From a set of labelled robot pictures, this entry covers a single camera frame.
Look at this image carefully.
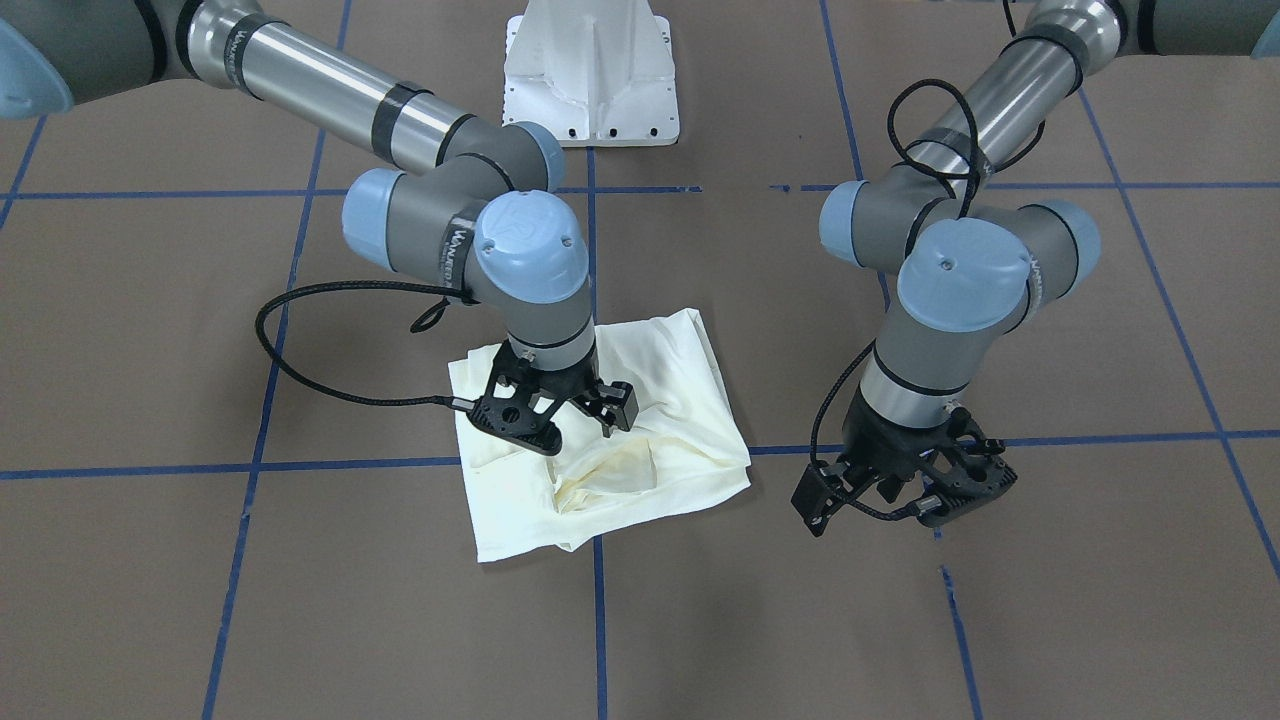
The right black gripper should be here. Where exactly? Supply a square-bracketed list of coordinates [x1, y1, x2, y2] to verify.
[575, 379, 639, 439]

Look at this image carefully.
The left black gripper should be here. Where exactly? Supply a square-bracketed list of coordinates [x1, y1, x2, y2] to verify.
[791, 462, 870, 537]

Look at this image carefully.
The cream cat print t-shirt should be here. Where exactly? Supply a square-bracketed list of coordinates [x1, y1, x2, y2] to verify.
[454, 307, 751, 562]

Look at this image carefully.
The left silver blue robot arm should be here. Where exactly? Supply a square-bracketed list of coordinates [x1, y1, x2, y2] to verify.
[791, 1, 1277, 536]

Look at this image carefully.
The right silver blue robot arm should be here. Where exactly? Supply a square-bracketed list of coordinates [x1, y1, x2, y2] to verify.
[1, 1, 637, 456]

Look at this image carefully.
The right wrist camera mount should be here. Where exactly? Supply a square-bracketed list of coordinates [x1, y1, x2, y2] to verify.
[466, 341, 604, 456]

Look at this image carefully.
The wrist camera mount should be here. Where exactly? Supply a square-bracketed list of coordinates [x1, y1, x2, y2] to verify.
[838, 393, 1018, 528]
[466, 341, 604, 456]

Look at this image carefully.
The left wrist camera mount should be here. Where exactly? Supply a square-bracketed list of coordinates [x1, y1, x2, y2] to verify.
[838, 393, 1018, 528]

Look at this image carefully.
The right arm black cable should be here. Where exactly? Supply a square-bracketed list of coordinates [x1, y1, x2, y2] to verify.
[255, 281, 481, 411]

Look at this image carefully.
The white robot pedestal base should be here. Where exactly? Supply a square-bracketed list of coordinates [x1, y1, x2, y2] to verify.
[502, 1, 681, 149]

